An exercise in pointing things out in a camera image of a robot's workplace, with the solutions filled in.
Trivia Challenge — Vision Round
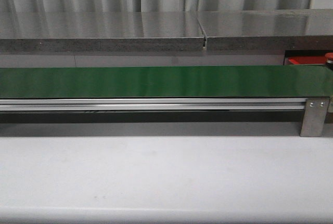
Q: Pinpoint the red mushroom push button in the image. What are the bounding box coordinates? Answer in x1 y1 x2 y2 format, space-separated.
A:
325 52 333 70

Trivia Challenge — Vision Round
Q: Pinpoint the left steel counter top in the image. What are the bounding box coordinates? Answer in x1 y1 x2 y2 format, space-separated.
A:
1 12 204 53

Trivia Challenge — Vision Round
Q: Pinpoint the steel counter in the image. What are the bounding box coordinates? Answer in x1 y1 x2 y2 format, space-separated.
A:
197 9 332 51
1 12 204 53

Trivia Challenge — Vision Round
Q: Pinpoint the green conveyor belt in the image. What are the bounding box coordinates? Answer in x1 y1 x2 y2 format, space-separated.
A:
1 65 332 99

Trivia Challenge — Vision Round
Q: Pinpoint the red plastic bin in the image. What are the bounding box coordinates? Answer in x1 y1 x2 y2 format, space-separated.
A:
287 56 327 65

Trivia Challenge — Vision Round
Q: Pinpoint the right steel counter top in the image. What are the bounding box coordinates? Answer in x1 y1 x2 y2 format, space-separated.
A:
197 9 332 51

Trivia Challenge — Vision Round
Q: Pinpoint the aluminium conveyor side rail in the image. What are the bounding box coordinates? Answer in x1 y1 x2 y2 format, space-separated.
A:
1 98 306 111

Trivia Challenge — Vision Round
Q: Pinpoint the steel conveyor support bracket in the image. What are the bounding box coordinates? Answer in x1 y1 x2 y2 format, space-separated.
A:
300 98 329 137

